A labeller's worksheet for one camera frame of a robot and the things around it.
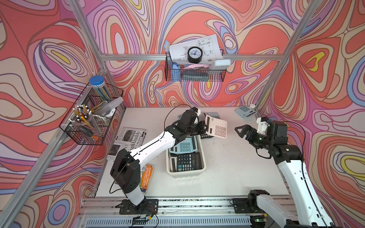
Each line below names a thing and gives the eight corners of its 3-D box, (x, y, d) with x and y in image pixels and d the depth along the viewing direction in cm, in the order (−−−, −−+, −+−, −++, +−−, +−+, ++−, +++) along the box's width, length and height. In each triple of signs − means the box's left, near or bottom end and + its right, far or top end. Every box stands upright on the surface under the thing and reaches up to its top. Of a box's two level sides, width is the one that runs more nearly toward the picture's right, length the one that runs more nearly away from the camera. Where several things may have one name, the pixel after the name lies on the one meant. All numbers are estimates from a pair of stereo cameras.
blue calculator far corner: (245, 119, 113) (246, 117, 111) (234, 110, 120) (235, 108, 118) (256, 113, 118) (257, 111, 116) (245, 104, 124) (246, 102, 123)
